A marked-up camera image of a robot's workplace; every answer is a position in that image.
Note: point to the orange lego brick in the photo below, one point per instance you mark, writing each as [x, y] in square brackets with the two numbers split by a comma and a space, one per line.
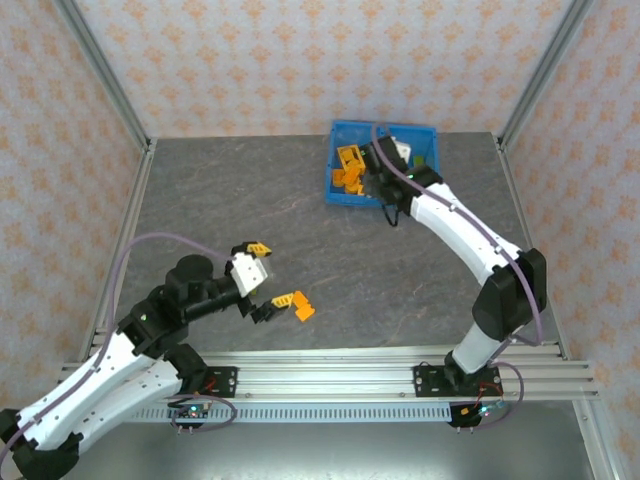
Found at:
[339, 179]
[304, 307]
[354, 174]
[355, 188]

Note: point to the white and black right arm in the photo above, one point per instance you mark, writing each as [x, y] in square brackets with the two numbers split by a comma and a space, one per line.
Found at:
[460, 225]

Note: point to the blue plastic bin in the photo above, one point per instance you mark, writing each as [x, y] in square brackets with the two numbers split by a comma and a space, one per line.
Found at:
[340, 132]
[427, 142]

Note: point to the small circuit board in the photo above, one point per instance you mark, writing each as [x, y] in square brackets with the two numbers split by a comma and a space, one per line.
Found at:
[192, 412]
[482, 411]

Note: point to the grey metal panel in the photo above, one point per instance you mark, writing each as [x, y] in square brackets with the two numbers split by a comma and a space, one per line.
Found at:
[325, 455]

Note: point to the wide aluminium base rail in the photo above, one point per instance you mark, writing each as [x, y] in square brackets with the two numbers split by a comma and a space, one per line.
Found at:
[325, 375]

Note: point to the aluminium side rail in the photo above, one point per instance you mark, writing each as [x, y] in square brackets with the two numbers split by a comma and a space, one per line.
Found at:
[125, 240]
[520, 210]

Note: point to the aluminium frame post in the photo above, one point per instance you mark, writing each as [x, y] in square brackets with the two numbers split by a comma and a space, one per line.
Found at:
[105, 75]
[545, 75]

